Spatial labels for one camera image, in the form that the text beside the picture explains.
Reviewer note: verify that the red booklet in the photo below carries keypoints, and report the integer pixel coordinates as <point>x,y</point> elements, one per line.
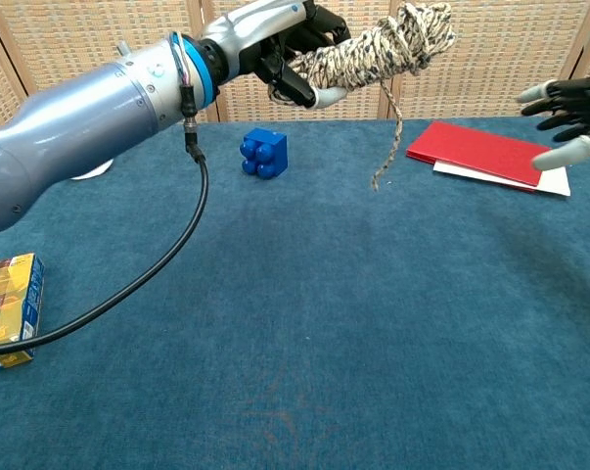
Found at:
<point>475,149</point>

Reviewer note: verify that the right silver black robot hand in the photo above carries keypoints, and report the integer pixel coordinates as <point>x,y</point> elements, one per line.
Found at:
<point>583,93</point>

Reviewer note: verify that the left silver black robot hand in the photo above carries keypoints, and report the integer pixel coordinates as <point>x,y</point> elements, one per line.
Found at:
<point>255,34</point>

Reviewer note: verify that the white paper sheet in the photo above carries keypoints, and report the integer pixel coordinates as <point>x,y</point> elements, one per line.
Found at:
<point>554,181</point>

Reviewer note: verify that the white paper cup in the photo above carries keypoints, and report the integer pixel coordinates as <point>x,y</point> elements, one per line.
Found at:
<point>96,172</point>

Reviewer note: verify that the blue carpet table cover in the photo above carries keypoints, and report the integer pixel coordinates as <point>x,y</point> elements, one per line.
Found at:
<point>324,318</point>

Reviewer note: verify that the blue plastic building block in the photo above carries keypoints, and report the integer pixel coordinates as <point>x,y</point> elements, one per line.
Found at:
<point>270,147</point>

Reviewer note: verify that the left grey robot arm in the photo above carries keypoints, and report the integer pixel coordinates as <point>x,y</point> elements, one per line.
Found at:
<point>79,122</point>

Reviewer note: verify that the bamboo folding screen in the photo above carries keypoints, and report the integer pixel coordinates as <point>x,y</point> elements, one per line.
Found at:
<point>495,49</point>

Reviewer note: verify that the yellow printed carton box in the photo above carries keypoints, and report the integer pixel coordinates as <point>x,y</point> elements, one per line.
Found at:
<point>3,303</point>

